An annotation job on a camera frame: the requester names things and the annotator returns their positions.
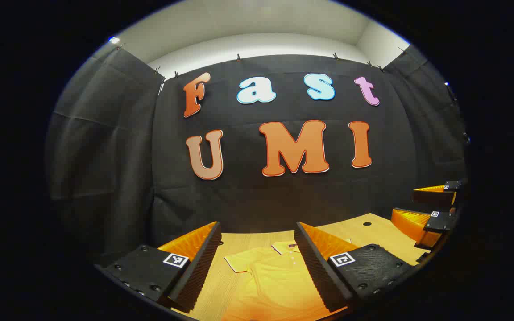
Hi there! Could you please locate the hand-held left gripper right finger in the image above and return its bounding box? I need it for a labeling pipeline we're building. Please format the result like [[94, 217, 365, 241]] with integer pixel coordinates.
[[294, 222, 411, 313]]

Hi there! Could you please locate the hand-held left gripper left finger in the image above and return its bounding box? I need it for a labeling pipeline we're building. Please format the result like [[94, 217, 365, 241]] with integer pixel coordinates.
[[101, 221, 222, 313]]

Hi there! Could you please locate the orange T-shirt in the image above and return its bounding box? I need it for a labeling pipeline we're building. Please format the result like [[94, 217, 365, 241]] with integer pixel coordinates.
[[222, 240, 352, 321]]

